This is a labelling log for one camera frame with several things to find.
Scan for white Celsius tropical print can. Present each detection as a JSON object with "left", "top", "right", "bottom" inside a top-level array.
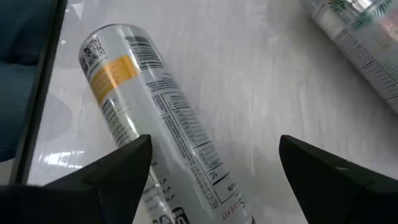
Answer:
[{"left": 302, "top": 0, "right": 398, "bottom": 114}]

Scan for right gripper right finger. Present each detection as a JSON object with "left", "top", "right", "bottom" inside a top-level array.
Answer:
[{"left": 279, "top": 134, "right": 398, "bottom": 224}]

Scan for white Celsius can yellow band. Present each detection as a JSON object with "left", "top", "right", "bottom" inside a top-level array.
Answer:
[{"left": 78, "top": 24, "right": 256, "bottom": 224}]

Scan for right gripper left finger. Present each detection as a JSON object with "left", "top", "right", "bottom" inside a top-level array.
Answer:
[{"left": 0, "top": 134, "right": 153, "bottom": 224}]

